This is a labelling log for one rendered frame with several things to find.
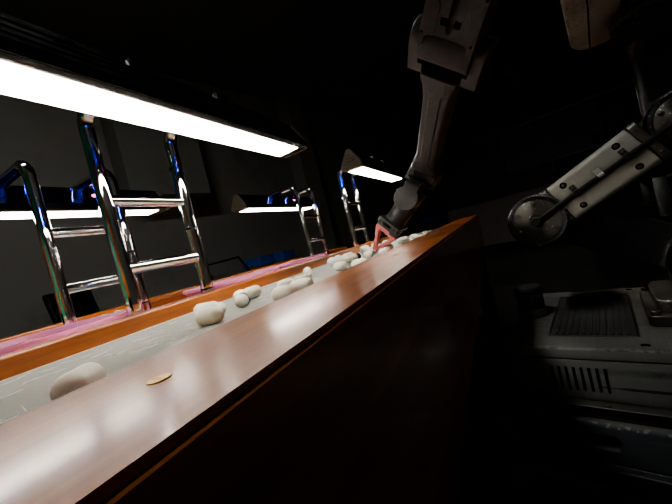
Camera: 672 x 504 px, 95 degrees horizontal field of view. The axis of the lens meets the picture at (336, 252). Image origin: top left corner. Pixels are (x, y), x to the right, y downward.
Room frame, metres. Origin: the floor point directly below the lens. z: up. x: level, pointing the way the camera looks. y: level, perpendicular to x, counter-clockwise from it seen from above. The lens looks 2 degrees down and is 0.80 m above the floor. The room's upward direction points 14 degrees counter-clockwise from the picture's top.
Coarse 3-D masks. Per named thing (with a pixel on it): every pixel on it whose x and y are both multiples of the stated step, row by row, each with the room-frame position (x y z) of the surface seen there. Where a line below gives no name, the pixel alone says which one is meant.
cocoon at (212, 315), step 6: (216, 306) 0.36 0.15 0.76; (198, 312) 0.36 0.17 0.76; (204, 312) 0.35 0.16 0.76; (210, 312) 0.35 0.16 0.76; (216, 312) 0.35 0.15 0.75; (222, 312) 0.36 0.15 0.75; (198, 318) 0.35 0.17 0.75; (204, 318) 0.35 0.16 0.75; (210, 318) 0.35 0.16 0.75; (216, 318) 0.35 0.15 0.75; (222, 318) 0.36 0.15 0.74; (198, 324) 0.36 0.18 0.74; (204, 324) 0.36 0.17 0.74
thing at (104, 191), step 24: (216, 96) 0.56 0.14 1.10; (96, 144) 0.52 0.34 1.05; (168, 144) 0.64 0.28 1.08; (96, 168) 0.51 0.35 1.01; (96, 192) 0.51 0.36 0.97; (192, 216) 0.65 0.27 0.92; (120, 240) 0.52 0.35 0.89; (192, 240) 0.64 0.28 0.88; (120, 264) 0.51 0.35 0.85; (144, 264) 0.55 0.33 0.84; (168, 264) 0.58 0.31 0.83; (120, 288) 0.51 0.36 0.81
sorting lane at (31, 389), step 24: (408, 240) 1.18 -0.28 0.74; (264, 288) 0.66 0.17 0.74; (192, 312) 0.53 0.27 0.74; (240, 312) 0.40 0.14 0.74; (144, 336) 0.40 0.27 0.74; (168, 336) 0.35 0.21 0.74; (192, 336) 0.31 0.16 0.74; (72, 360) 0.35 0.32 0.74; (96, 360) 0.31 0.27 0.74; (120, 360) 0.28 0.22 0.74; (0, 384) 0.31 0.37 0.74; (24, 384) 0.28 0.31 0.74; (48, 384) 0.26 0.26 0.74; (0, 408) 0.22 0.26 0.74; (24, 408) 0.21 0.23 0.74
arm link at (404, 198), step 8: (408, 176) 0.79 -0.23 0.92; (440, 176) 0.76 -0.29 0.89; (408, 184) 0.72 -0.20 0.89; (416, 184) 0.71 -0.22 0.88; (424, 184) 0.75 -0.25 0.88; (440, 184) 0.79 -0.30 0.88; (400, 192) 0.73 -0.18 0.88; (408, 192) 0.72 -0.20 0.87; (416, 192) 0.71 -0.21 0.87; (400, 200) 0.73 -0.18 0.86; (408, 200) 0.72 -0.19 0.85; (416, 200) 0.71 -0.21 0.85; (400, 208) 0.73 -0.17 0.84; (408, 208) 0.73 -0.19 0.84
